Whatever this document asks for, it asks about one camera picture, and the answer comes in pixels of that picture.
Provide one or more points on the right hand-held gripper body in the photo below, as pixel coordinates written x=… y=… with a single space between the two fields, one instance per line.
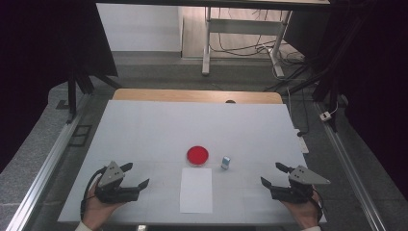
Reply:
x=296 y=189

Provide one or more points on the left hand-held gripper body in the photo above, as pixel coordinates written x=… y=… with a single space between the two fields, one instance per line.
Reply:
x=110 y=189

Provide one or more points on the small blue white stamp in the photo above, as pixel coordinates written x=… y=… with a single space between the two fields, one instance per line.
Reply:
x=225 y=163

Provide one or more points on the white paper sheet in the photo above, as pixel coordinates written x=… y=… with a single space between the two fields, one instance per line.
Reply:
x=196 y=192

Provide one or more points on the round red ink pad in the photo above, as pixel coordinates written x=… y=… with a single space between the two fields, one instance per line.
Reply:
x=197 y=155

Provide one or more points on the person's right hand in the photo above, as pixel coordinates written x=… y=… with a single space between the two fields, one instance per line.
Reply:
x=303 y=213

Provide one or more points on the person's left hand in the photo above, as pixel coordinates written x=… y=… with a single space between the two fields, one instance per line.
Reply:
x=97 y=211

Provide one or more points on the person's right white sleeve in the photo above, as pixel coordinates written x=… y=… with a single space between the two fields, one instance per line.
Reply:
x=311 y=228

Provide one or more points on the person's white sleeve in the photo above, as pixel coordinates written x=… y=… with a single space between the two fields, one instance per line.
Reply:
x=84 y=227
x=311 y=228

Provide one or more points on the person's left white sleeve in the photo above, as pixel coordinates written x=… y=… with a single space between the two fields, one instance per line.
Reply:
x=84 y=227

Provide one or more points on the large white table cover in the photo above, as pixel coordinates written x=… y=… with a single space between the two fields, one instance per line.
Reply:
x=154 y=128

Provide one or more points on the small white adapter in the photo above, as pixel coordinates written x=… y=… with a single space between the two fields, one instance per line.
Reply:
x=325 y=116

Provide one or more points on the wooden table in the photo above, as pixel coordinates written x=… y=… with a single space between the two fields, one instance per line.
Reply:
x=192 y=95

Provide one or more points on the black curtain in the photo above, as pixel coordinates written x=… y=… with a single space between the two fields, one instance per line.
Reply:
x=378 y=80
x=38 y=64

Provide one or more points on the black floor socket frame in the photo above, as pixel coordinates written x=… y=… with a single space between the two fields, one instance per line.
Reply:
x=80 y=135

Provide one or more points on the aluminium rail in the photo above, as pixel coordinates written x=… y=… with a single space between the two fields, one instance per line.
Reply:
x=352 y=173
x=45 y=170

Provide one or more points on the white metal desk frame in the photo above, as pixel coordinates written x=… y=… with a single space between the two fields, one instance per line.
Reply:
x=243 y=27

